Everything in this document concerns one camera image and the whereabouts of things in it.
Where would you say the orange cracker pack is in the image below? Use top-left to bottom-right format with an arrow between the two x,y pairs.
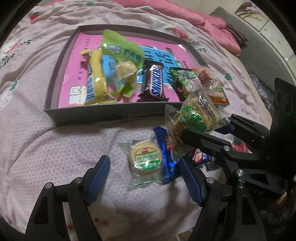
205,75 -> 229,105

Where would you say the blue Oreo-style cookie pack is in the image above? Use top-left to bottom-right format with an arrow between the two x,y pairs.
154,126 -> 213,185

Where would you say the clear pack seaweed pastry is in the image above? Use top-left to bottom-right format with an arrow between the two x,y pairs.
165,88 -> 226,148

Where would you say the black green pea snack bag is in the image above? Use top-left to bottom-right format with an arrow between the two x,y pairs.
170,67 -> 199,102

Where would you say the Snickers chocolate bar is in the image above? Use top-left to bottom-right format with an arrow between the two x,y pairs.
138,59 -> 169,102

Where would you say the yellow Alpenliebe candy pack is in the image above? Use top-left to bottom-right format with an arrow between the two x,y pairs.
80,49 -> 117,105

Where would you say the green-topped clear snack bag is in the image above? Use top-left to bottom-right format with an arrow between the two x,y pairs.
101,30 -> 144,98

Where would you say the clear pack red candy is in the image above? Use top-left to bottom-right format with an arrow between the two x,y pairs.
191,67 -> 222,93

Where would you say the small dark chocolate candy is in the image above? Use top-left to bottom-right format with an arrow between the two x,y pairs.
206,160 -> 220,171

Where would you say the blue floral fabric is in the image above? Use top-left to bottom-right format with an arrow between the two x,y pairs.
249,73 -> 274,111

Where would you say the round green-label pastry pack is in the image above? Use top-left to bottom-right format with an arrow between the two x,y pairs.
119,136 -> 165,190

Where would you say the grey quilted headboard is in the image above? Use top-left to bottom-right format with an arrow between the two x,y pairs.
211,6 -> 294,102

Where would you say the dark shallow cardboard box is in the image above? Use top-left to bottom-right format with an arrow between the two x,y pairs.
45,25 -> 226,130

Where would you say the dark striped pillow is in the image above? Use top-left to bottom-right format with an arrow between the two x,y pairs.
225,22 -> 249,45

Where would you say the pink Chinese workbook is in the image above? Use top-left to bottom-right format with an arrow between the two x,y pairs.
58,32 -> 200,108

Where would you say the pink duvet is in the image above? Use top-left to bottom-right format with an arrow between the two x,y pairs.
117,0 -> 241,56

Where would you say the tree wall painting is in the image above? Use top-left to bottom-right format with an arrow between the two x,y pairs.
234,1 -> 269,21

